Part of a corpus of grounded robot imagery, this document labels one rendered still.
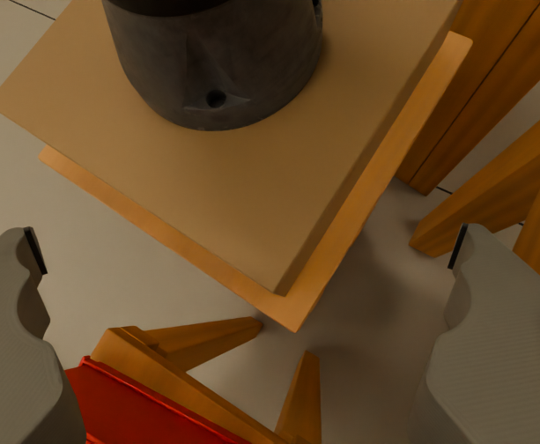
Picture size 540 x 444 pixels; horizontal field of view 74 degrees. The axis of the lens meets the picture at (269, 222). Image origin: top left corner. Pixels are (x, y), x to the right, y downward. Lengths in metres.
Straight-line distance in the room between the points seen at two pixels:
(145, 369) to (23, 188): 1.33
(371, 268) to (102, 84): 0.99
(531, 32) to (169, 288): 1.10
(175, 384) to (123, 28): 0.30
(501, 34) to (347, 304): 0.79
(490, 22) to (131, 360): 0.67
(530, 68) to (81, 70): 0.63
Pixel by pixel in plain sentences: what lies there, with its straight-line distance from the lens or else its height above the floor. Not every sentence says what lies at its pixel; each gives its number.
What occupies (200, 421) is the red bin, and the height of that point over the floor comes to 0.82.
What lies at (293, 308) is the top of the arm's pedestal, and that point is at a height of 0.85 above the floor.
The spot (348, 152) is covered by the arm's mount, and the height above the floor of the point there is 0.93.
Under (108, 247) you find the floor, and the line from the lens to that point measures 1.38.
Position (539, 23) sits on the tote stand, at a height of 0.70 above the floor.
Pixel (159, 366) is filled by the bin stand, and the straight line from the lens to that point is 0.40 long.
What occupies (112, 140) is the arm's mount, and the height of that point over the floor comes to 0.93.
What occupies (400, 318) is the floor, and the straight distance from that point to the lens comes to 1.18.
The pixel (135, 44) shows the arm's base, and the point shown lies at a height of 0.99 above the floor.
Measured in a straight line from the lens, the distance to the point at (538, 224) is 0.44.
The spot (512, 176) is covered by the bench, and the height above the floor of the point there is 0.62.
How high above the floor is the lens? 1.16
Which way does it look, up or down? 75 degrees down
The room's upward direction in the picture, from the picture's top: 30 degrees counter-clockwise
